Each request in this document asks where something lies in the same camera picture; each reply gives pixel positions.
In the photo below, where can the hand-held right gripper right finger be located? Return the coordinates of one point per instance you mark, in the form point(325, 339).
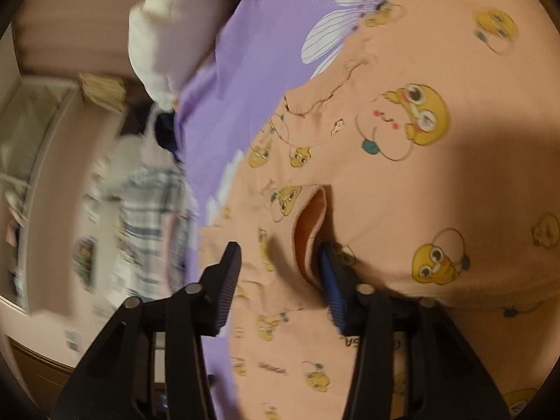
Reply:
point(330, 288)

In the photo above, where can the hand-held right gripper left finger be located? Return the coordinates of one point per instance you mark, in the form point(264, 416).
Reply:
point(227, 288)

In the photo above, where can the orange cartoon print garment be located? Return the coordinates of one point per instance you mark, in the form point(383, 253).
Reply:
point(393, 192)

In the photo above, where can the grey plaid cloth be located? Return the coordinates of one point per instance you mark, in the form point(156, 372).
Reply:
point(148, 210)

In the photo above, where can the dark navy cloth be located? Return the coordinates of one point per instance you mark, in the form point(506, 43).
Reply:
point(166, 135)

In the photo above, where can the white shelf cabinet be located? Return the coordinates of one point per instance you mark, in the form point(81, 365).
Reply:
point(43, 183)

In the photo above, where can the beige woven basket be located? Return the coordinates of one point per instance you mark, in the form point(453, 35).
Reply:
point(103, 89)

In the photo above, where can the purple floral bed sheet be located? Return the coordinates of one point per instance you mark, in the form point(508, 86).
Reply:
point(262, 52)

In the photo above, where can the white fluffy blanket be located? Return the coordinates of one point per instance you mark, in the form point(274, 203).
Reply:
point(175, 30)

